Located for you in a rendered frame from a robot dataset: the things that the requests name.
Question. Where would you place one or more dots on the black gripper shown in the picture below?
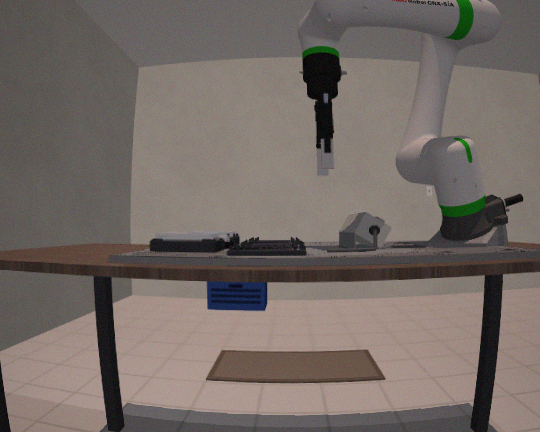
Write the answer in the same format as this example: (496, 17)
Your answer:
(324, 86)

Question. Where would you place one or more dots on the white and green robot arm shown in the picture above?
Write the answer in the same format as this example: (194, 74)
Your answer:
(451, 163)

